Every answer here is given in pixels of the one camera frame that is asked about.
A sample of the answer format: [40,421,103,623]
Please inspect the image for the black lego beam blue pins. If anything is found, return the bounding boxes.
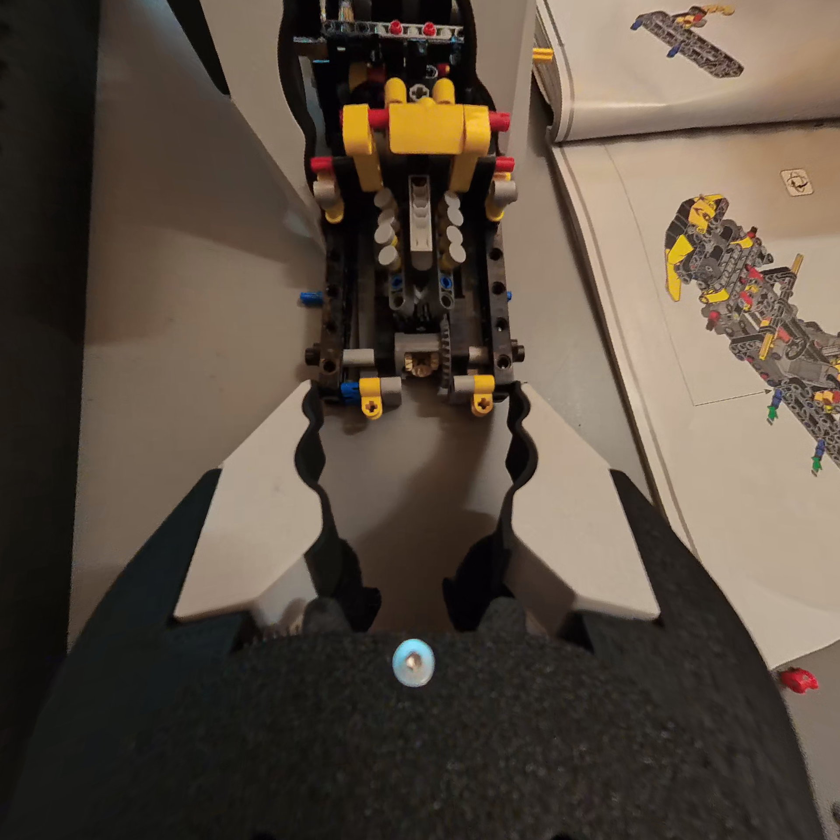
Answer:
[299,230,350,399]

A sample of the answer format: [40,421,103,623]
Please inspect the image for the black yellow lego car chassis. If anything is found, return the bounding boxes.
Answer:
[292,0,527,422]

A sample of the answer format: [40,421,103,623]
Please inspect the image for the small yellow grey lego connector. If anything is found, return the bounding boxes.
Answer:
[339,374,404,419]

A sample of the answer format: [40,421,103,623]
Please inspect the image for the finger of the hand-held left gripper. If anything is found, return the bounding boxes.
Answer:
[458,0,540,219]
[199,0,329,245]

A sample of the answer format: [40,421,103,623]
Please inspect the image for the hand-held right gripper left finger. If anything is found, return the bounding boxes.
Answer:
[172,382,383,634]

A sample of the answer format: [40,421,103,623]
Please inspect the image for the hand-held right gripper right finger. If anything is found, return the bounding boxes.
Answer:
[443,381,661,639]

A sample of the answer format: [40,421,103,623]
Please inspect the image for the open lego instruction booklet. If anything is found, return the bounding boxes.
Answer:
[532,0,840,672]

